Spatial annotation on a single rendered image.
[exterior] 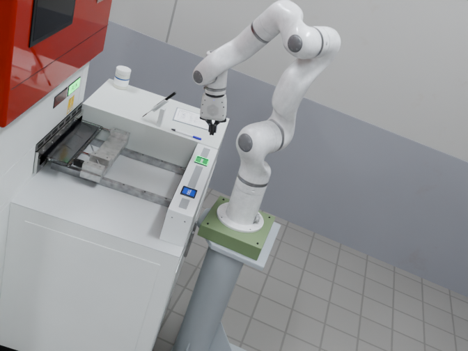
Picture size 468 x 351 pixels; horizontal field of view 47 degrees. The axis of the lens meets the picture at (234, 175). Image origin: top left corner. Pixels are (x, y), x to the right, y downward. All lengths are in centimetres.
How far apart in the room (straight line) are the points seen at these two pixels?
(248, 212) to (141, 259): 43
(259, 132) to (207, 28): 180
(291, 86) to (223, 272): 82
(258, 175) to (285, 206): 189
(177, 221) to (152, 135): 60
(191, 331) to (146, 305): 40
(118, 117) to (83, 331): 91
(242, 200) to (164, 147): 56
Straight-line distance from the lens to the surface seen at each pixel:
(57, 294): 221
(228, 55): 194
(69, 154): 219
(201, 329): 242
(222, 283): 223
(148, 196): 215
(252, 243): 201
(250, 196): 200
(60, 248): 207
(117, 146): 235
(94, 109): 245
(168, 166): 237
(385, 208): 375
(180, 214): 190
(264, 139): 185
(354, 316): 337
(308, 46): 170
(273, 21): 184
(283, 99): 183
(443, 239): 386
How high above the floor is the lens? 204
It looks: 29 degrees down
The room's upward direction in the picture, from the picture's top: 19 degrees clockwise
